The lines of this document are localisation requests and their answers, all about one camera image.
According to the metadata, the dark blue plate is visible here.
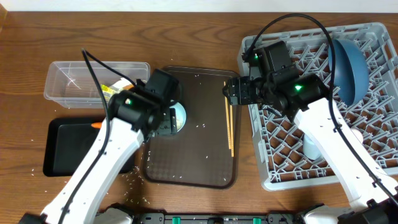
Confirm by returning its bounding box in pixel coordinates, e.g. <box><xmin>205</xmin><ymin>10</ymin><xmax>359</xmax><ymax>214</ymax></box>
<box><xmin>332</xmin><ymin>39</ymin><xmax>369</xmax><ymax>106</ymax></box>

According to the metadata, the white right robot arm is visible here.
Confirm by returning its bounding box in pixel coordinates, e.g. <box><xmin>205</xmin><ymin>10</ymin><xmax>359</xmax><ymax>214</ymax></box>
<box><xmin>223</xmin><ymin>41</ymin><xmax>397</xmax><ymax>223</ymax></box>

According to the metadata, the clear plastic bin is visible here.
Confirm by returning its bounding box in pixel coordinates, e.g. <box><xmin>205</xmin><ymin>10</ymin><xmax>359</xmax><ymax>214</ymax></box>
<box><xmin>44</xmin><ymin>61</ymin><xmax>150</xmax><ymax>109</ymax></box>

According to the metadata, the orange carrot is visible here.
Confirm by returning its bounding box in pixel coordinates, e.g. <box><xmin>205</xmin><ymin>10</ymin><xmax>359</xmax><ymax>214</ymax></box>
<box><xmin>91</xmin><ymin>122</ymin><xmax>102</xmax><ymax>129</ymax></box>

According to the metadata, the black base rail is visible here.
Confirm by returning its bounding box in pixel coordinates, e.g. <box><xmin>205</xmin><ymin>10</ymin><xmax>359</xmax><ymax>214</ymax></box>
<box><xmin>93</xmin><ymin>203</ymin><xmax>340</xmax><ymax>224</ymax></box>

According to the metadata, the light blue rice bowl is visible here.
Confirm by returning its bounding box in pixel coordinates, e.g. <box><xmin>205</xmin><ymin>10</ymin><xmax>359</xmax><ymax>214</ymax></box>
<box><xmin>170</xmin><ymin>103</ymin><xmax>187</xmax><ymax>132</ymax></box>

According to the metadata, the dark brown serving tray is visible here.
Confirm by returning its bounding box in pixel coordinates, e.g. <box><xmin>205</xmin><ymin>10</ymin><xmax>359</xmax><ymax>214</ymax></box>
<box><xmin>142</xmin><ymin>66</ymin><xmax>241</xmax><ymax>189</ymax></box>

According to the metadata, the white tissue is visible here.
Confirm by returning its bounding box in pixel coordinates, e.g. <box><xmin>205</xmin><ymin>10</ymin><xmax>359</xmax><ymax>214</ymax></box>
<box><xmin>111</xmin><ymin>78</ymin><xmax>134</xmax><ymax>90</ymax></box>

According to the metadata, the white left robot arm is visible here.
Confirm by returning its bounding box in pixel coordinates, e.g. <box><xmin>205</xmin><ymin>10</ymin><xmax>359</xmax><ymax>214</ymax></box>
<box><xmin>20</xmin><ymin>69</ymin><xmax>179</xmax><ymax>223</ymax></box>

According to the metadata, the wooden chopstick right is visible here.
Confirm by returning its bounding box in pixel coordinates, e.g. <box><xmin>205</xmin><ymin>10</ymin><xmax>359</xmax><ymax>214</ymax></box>
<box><xmin>229</xmin><ymin>105</ymin><xmax>234</xmax><ymax>157</ymax></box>

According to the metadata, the grey dishwasher rack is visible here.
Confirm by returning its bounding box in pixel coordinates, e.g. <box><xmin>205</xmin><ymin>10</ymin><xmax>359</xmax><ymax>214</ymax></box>
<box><xmin>240</xmin><ymin>22</ymin><xmax>397</xmax><ymax>191</ymax></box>

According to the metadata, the light blue plastic cup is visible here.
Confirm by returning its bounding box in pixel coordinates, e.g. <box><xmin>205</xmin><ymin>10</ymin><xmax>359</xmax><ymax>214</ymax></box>
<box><xmin>303</xmin><ymin>134</ymin><xmax>322</xmax><ymax>161</ymax></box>

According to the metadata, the yellow foil snack wrapper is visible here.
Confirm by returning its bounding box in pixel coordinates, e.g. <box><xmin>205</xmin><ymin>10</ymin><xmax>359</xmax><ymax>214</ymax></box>
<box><xmin>101</xmin><ymin>85</ymin><xmax>119</xmax><ymax>102</ymax></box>

